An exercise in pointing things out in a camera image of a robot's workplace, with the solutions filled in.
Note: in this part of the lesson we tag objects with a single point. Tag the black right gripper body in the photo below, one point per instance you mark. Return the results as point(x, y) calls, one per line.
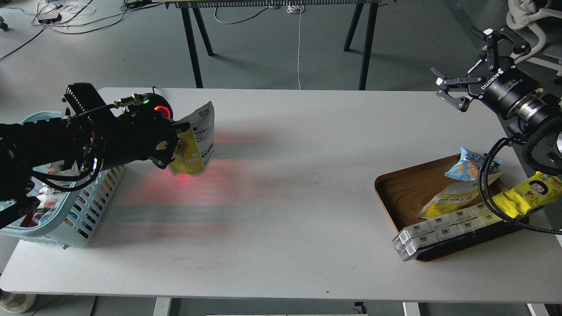
point(502, 87)

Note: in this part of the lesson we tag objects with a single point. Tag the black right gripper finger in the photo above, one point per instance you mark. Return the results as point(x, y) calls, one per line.
point(446, 84)
point(500, 41)

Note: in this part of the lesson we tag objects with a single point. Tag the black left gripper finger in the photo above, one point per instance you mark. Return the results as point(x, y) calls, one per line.
point(180, 127)

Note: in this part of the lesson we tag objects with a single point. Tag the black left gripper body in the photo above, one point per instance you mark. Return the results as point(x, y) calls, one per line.
point(148, 134)

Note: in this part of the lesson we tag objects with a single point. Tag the yellow white snack pouch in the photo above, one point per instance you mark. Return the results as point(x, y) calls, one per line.
point(195, 147)

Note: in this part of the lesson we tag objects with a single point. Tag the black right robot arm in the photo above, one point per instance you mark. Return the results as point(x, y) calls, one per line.
point(541, 114)

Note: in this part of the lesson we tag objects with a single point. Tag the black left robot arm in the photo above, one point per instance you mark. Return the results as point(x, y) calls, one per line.
point(69, 152)

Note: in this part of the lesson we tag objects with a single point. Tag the blue snack packet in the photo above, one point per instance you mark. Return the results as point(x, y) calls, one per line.
point(468, 166)

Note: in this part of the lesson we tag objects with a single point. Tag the light blue plastic basket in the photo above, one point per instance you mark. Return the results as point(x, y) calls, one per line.
point(76, 220)

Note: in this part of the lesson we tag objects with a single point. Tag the snacks inside basket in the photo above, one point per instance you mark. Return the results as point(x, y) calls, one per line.
point(50, 198)

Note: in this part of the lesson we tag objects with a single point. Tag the yellow cartoon snack bag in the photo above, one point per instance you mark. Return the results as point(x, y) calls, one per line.
point(538, 190)

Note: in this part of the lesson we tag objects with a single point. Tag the black barcode scanner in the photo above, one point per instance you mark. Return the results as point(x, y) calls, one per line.
point(157, 103)

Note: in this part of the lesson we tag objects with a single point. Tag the white office chair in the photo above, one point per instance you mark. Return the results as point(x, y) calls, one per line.
point(539, 23)

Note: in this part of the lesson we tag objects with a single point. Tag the yellow white flat pouch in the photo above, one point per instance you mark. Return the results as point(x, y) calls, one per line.
point(450, 199)

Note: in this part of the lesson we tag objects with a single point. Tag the brown wooden tray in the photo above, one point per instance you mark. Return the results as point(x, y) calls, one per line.
point(405, 192)

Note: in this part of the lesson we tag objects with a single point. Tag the clear wrapped box pack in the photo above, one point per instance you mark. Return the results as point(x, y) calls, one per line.
point(446, 234)

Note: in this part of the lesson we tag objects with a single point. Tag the tape roll on floor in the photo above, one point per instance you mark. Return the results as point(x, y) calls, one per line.
point(16, 303)

